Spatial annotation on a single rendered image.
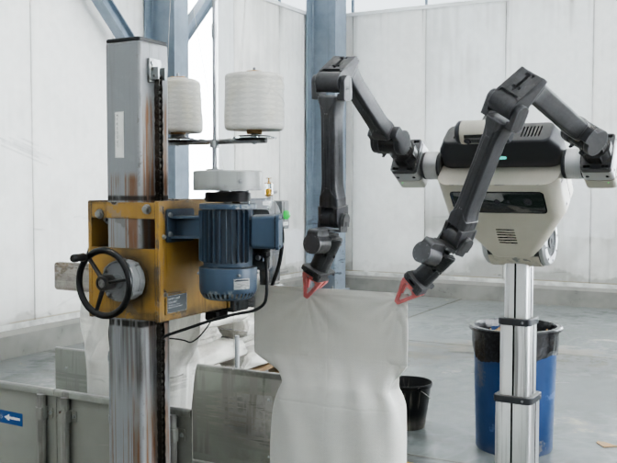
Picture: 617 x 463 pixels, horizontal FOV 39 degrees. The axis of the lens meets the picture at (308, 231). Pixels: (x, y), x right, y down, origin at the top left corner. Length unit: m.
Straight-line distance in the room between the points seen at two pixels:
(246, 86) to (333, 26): 9.04
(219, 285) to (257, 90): 0.53
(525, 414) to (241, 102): 1.38
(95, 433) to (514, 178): 1.49
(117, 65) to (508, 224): 1.27
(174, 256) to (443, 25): 8.95
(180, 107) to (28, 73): 5.11
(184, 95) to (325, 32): 8.95
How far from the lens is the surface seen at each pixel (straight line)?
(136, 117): 2.31
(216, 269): 2.23
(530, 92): 2.19
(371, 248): 11.26
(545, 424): 4.72
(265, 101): 2.35
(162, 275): 2.28
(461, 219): 2.29
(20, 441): 3.06
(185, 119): 2.50
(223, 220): 2.22
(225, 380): 3.13
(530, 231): 2.78
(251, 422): 3.11
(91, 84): 8.08
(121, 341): 2.37
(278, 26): 10.85
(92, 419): 2.82
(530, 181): 2.66
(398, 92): 11.15
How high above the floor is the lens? 1.38
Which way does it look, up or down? 3 degrees down
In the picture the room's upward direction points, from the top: straight up
